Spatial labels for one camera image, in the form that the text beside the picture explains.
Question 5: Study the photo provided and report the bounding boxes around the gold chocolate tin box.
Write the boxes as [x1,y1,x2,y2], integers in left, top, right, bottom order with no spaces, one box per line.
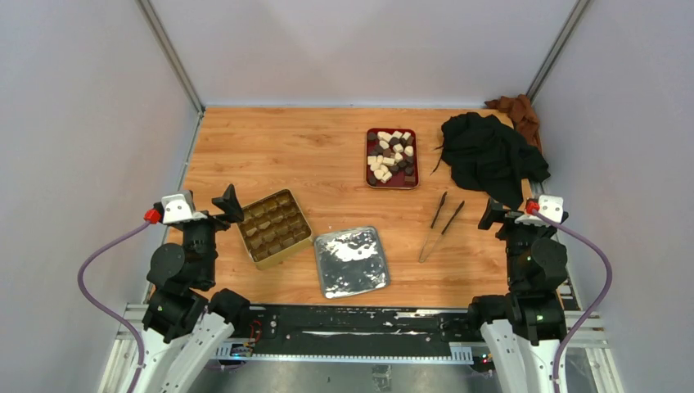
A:
[238,189,313,270]

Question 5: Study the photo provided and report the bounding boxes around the metal tongs black tips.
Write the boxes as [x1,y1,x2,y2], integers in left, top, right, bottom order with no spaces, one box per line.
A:
[417,192,466,264]

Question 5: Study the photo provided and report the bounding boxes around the red chocolate tray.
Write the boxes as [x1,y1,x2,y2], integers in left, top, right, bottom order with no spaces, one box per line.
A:
[365,128,420,190]

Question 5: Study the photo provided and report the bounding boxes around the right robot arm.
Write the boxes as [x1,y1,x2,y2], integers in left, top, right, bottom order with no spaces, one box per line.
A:
[467,195,569,392]

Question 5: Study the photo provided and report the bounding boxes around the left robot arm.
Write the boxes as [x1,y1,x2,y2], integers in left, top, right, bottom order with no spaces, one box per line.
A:
[120,184,251,392]

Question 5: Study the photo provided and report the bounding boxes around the black cloth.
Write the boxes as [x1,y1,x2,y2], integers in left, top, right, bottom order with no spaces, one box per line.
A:
[438,112,550,209]

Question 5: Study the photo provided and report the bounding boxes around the brown cloth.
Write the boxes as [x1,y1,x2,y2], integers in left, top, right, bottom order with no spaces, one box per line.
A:
[484,94,542,151]

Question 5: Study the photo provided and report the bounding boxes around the silver tin lid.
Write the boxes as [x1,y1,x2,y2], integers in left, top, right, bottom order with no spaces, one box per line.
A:
[313,226,390,299]

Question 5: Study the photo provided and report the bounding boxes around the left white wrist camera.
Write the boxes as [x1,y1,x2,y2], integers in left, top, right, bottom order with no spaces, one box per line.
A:
[143,190,208,225]

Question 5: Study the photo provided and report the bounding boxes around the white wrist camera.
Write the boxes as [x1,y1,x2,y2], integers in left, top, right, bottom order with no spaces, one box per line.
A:
[514,194,565,226]
[143,190,208,225]

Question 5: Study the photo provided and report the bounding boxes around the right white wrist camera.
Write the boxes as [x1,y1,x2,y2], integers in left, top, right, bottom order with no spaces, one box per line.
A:
[514,194,565,226]

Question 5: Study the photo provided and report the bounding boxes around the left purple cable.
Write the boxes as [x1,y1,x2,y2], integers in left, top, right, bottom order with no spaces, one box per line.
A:
[76,219,154,393]

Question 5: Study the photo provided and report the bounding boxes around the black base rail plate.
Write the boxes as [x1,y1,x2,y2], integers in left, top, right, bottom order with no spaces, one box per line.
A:
[212,304,490,364]

